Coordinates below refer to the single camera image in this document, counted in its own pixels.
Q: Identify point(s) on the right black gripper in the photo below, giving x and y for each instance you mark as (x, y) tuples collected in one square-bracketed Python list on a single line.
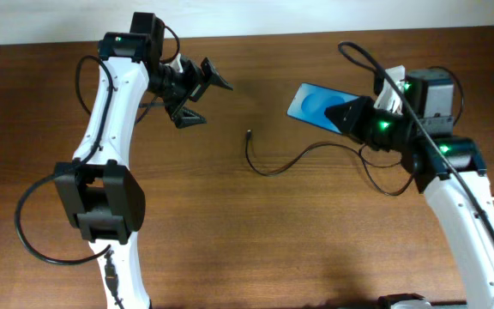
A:
[(357, 125)]

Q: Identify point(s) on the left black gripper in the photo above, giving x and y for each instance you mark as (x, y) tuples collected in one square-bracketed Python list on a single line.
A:
[(178, 118)]

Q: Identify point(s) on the blue Galaxy smartphone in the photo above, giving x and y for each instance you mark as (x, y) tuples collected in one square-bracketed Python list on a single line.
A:
[(310, 102)]

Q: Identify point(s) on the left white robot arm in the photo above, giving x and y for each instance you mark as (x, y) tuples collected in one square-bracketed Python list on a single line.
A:
[(100, 195)]

